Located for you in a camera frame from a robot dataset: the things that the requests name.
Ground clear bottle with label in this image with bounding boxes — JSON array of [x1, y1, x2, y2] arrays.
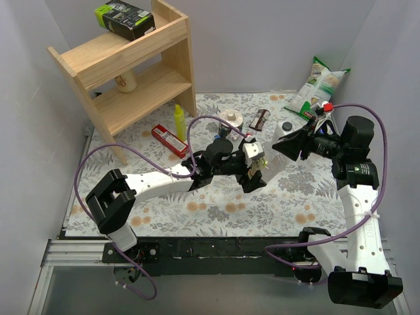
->
[[249, 151, 289, 183]]

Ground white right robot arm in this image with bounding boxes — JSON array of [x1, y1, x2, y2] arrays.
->
[[272, 115, 403, 308]]

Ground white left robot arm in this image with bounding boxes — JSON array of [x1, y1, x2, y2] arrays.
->
[[85, 136, 267, 252]]

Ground white bottle black cap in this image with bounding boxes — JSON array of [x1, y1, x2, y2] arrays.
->
[[272, 121, 295, 142]]

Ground clear plastic bottle middle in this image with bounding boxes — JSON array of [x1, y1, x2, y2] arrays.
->
[[230, 129, 243, 141]]

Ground yellow spray bottle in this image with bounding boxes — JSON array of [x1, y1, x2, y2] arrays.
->
[[174, 104, 186, 141]]

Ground floral table mat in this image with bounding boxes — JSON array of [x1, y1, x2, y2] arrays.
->
[[79, 92, 346, 237]]

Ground brown snack packet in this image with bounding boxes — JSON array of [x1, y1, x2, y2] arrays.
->
[[249, 109, 271, 131]]

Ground red white box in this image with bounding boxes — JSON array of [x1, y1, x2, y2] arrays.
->
[[151, 124, 188, 158]]

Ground green chips bag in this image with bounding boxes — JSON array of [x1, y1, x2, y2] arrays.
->
[[284, 56, 351, 120]]

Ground beige cup on shelf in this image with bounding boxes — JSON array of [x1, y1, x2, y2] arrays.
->
[[114, 70, 137, 93]]

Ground wooden shelf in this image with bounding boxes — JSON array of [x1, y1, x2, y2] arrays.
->
[[47, 0, 198, 167]]

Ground black green box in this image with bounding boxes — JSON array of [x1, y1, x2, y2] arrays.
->
[[94, 1, 156, 41]]

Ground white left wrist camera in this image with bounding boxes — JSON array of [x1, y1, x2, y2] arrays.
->
[[242, 141, 265, 167]]

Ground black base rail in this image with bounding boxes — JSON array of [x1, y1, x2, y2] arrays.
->
[[101, 235, 329, 276]]

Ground aluminium frame rail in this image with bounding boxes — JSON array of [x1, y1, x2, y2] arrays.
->
[[42, 240, 108, 266]]

